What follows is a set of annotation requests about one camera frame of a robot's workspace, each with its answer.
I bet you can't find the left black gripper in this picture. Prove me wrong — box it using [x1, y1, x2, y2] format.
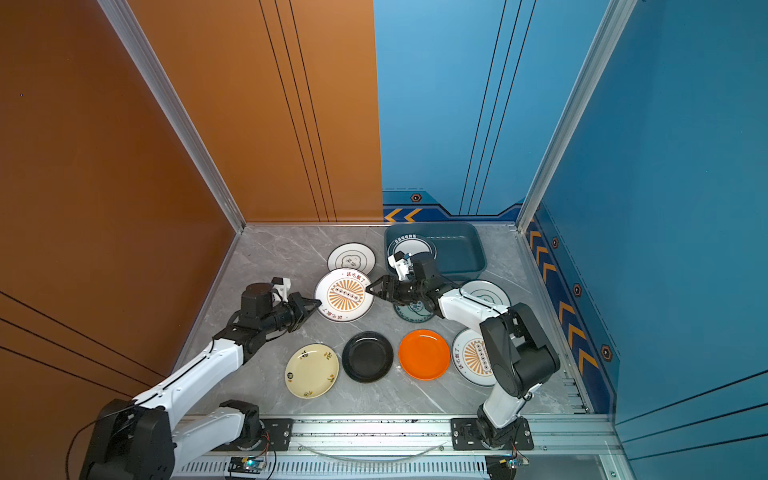
[261, 293, 323, 337]

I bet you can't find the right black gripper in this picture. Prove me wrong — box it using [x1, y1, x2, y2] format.
[366, 276, 427, 306]

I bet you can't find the teal patterned plate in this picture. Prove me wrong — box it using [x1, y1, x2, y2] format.
[393, 302, 434, 324]

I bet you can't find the sunburst plate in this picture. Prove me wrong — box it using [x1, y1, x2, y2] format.
[314, 268, 374, 323]
[452, 329, 496, 387]

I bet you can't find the white plate quatrefoil motif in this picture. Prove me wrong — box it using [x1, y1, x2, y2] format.
[327, 242, 376, 275]
[461, 279, 511, 307]

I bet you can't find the white plate dark rim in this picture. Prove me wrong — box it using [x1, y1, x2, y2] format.
[387, 234, 435, 257]

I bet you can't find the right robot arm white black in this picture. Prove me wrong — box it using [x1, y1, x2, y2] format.
[366, 253, 561, 449]

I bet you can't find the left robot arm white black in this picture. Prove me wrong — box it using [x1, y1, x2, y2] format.
[79, 277, 322, 479]

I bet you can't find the teal plastic bin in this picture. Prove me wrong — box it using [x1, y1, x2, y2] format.
[385, 222, 487, 282]

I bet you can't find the cream yellow plate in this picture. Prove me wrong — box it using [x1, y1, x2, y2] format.
[284, 343, 340, 399]

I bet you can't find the black plate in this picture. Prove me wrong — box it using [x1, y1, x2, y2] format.
[342, 331, 394, 383]

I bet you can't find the orange plate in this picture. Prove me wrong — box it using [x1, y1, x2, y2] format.
[398, 329, 451, 381]

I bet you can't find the left circuit board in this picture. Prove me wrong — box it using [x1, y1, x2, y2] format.
[226, 456, 270, 478]

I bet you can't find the circuit board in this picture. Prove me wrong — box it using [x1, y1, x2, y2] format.
[485, 454, 530, 480]
[226, 456, 270, 478]

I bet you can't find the right circuit board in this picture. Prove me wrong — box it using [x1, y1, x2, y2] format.
[485, 454, 530, 480]

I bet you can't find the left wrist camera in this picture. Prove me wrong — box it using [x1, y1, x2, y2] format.
[271, 277, 291, 303]

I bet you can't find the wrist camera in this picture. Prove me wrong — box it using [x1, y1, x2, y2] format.
[387, 251, 414, 282]
[271, 277, 291, 303]

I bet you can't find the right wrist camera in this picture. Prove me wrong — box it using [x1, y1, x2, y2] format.
[387, 251, 414, 282]

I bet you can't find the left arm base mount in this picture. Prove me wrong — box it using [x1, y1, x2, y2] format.
[215, 418, 294, 453]

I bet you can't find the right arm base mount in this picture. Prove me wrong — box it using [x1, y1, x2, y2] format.
[450, 417, 535, 451]

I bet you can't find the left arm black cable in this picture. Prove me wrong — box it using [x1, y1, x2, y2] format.
[64, 413, 121, 480]

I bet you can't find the aluminium rail frame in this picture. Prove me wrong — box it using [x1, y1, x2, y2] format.
[168, 414, 633, 479]

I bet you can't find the left aluminium corner post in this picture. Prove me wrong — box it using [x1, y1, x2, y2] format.
[98, 0, 246, 234]

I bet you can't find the aluminium corner post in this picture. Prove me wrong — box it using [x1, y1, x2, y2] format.
[98, 0, 246, 234]
[515, 0, 637, 234]

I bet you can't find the right aluminium corner post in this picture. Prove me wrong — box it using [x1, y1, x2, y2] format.
[515, 0, 637, 234]

